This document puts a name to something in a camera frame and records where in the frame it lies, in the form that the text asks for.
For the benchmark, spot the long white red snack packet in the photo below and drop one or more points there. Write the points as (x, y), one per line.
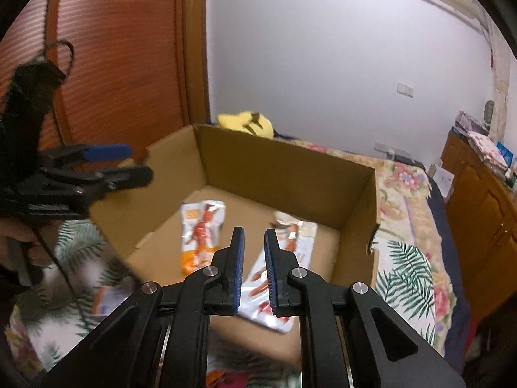
(301, 250)

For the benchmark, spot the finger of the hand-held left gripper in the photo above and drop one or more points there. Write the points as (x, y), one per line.
(121, 178)
(107, 152)

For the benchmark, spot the red orange packet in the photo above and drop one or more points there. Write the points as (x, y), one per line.
(220, 378)

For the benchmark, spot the white round fan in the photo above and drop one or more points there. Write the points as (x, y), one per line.
(488, 115)

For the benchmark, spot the blue box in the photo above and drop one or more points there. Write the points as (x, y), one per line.
(505, 153)

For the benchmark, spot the floral folded cloth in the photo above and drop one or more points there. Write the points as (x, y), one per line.
(486, 149)

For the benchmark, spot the yellow plush toy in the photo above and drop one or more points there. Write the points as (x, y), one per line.
(242, 123)

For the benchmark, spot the blurred orange white packet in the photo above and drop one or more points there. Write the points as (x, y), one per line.
(106, 301)

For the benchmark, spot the wooden cabinet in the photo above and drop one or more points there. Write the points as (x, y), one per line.
(480, 218)

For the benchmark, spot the person's left hand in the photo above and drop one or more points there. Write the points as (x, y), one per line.
(18, 232)

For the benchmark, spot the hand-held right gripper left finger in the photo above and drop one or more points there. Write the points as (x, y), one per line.
(238, 266)

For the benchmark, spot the white wall switch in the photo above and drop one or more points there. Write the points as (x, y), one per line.
(406, 89)

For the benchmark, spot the white wall socket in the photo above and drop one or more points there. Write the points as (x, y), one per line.
(389, 148)

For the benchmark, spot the brown cardboard box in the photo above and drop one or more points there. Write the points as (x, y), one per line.
(282, 169)

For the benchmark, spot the black device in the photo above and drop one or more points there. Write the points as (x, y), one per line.
(408, 161)

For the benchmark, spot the white paper bag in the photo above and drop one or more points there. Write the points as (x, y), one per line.
(442, 180)

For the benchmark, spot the wooden louvered wardrobe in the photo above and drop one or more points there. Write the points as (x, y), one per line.
(121, 48)

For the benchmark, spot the beige curtain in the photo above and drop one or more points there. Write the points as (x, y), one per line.
(499, 81)

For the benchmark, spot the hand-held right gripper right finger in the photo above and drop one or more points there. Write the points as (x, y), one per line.
(270, 275)

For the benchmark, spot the purple patterned bag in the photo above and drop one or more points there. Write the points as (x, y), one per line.
(468, 121)

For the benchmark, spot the orange white snack packet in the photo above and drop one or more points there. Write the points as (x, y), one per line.
(202, 230)

